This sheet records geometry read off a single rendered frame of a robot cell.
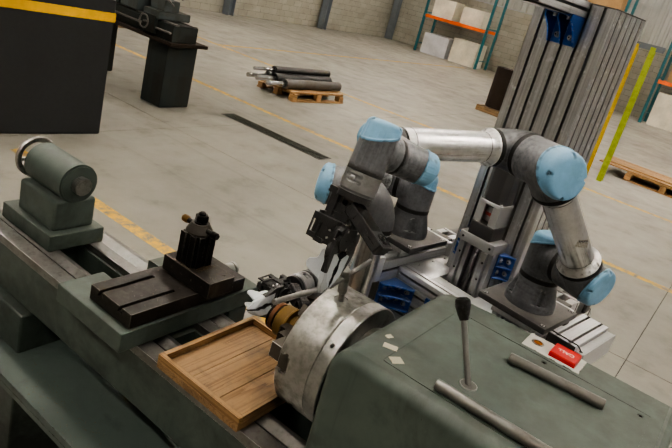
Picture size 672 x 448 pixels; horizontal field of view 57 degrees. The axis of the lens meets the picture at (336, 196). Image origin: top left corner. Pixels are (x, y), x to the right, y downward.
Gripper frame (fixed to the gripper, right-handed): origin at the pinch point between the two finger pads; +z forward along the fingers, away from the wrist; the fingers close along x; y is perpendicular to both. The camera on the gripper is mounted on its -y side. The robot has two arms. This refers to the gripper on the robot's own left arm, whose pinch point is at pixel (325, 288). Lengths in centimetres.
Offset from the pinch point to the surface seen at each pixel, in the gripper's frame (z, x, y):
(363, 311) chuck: 5.5, -19.1, -1.2
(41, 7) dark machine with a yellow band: -24, -191, 440
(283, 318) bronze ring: 18.2, -21.4, 18.7
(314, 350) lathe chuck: 16.1, -10.0, 1.7
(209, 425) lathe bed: 50, -16, 23
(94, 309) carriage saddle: 41, -8, 67
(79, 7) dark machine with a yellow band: -36, -219, 436
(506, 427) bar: 5.8, -4.0, -41.3
